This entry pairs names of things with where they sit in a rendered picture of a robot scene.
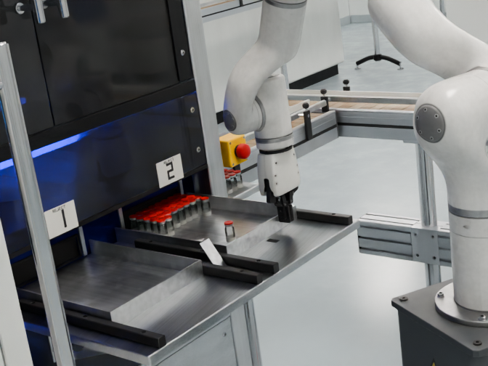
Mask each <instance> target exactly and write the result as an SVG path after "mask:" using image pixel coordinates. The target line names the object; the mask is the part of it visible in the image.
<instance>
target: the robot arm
mask: <svg viewBox="0 0 488 366"><path fill-rule="evenodd" d="M306 3H307V0H263V2H262V9H261V22H260V28H259V37H258V39H257V41H256V43H255V44H254V45H253V46H252V47H251V48H250V49H249V50H248V51H247V52H246V53H245V54H244V55H243V56H242V57H241V58H240V60H239V61H238V62H237V64H236V65H235V67H234V68H233V70H232V72H231V74H230V76H229V79H228V82H227V87H226V91H225V96H224V108H223V119H224V125H225V127H226V128H227V130H228V131H229V132H230V133H232V134H235V135H242V134H248V133H251V132H253V131H254V134H255V140H256V148H257V149H259V152H260V153H259V154H258V160H257V169H258V180H259V191H260V194H261V195H262V196H265V195H266V196H267V203H274V205H275V206H277V212H278V217H279V222H285V223H291V222H292V221H294V217H293V207H292V204H291V203H293V194H294V192H295V191H296V190H297V189H298V186H299V184H300V174H299V169H298V162H297V159H296V154H295V151H294V148H293V146H292V144H293V143H294V140H293V130H292V125H291V119H290V110H289V104H288V95H287V89H286V84H285V76H284V75H283V74H280V73H273V72H275V71H276V70H277V69H278V68H280V67H282V66H283V65H284V64H286V63H287V62H289V61H291V60H292V59H293V58H294V57H295V56H296V54H297V52H298V49H299V46H300V42H301V34H302V29H303V24H304V16H305V11H306ZM367 7H368V11H369V13H370V16H371V18H372V19H373V22H374V23H375V24H376V25H377V26H378V28H379V29H380V31H381V32H382V33H383V35H384V36H385V37H386V38H387V39H388V40H389V42H390V43H391V44H392V45H393V46H394V48H395V49H396V50H397V51H398V52H399V53H400V54H402V55H403V56H404V57H405V58H407V59H408V60H409V61H410V62H412V63H414V64H415V65H417V66H419V67H421V68H423V69H425V70H427V71H430V72H432V73H434V74H436V75H438V76H440V77H441V78H443V79H444V80H443V81H440V82H438V83H436V84H434V85H432V86H430V87H428V88H427V90H425V91H424V92H423V93H422V94H421V95H420V96H419V98H418V101H417V102H416V104H415V109H414V113H413V128H414V132H415V136H416V139H417V141H418V143H419V144H420V146H421V147H422V148H423V149H424V150H425V152H426V153H427V154H428V155H429V156H430V158H431V159H432V160H433V161H434V162H435V164H436V165H437V166H438V167H439V169H440V171H441V172H442V174H443V176H444V179H445V182H446V186H447V204H448V214H449V226H450V246H451V257H452V278H453V282H452V283H450V284H449V285H446V286H444V287H443V288H442V289H441V290H440V291H439V292H438V293H437V294H436V296H435V307H436V310H437V311H438V313H440V315H441V316H443V317H445V318H446V319H449V320H451V321H453V322H456V323H459V324H462V325H469V326H474V327H486V328H488V156H487V153H486V148H485V145H486V141H488V44H485V43H484V42H483V41H480V40H479V39H477V38H476V37H474V36H472V35H471V34H469V33H467V32H465V31H464V30H462V29H460V28H459V27H457V26H456V25H454V24H453V23H452V22H450V21H449V20H448V19H447V18H446V17H445V16H444V15H443V14H442V13H441V12H440V11H439V9H438V8H437V7H436V6H435V4H434V3H433V2H432V0H368V3H367Z"/></svg>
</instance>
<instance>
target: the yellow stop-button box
mask: <svg viewBox="0 0 488 366"><path fill-rule="evenodd" d="M219 140H220V145H221V154H222V160H223V165H224V167H228V168H232V167H234V166H236V165H238V164H240V163H242V162H244V161H247V158H246V159H239V158H238V156H237V153H236V150H237V146H238V145H239V144H241V143H244V144H245V135H244V134H242V135H235V134H232V133H225V132H224V133H222V134H220V135H219Z"/></svg>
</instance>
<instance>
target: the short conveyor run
mask: <svg viewBox="0 0 488 366"><path fill-rule="evenodd" d="M326 105H327V102H326V100H322V101H320V102H318V103H315V104H313V105H311V106H310V102H309V99H308V100H305V101H303V102H300V103H298V104H297V105H294V106H292V107H289V110H290V114H291V113H293V114H291V115H290V119H291V125H292V130H293V140H294V143H293V144H292V146H293V148H294V151H295V154H296V159H298V158H300V157H302V156H304V155H306V154H307V153H310V152H311V151H313V150H316V149H317V148H319V147H321V146H323V145H326V144H327V143H329V142H332V141H333V140H335V139H337V138H338V124H337V117H336V112H335V111H334V110H332V111H328V112H326V113H321V112H313V111H315V110H318V109H320V108H321V107H324V106H326ZM303 108H304V109H303ZM301 109H302V110H301ZM298 110H299V111H298ZM296 111H298V112H296ZM294 112H295V113H294ZM245 143H246V144H248V145H249V146H250V148H251V154H250V156H249V157H248V159H247V161H244V162H242V163H240V164H238V165H236V166H234V167H232V168H228V167H224V169H225V168H226V169H228V170H230V169H233V170H234V171H236V170H240V171H241V176H242V180H243V182H253V181H255V180H257V179H258V169H257V160H258V154H259V153H260V152H259V149H257V148H256V140H255V134H254V131H253V132H251V133H248V134H246V135H245Z"/></svg>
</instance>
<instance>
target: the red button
mask: <svg viewBox="0 0 488 366"><path fill-rule="evenodd" d="M236 153H237V156H238V158H239V159H246V158H248V157H249V156H250V154H251V148H250V146H249V145H248V144H244V143H241V144H239V145H238V146H237V150H236Z"/></svg>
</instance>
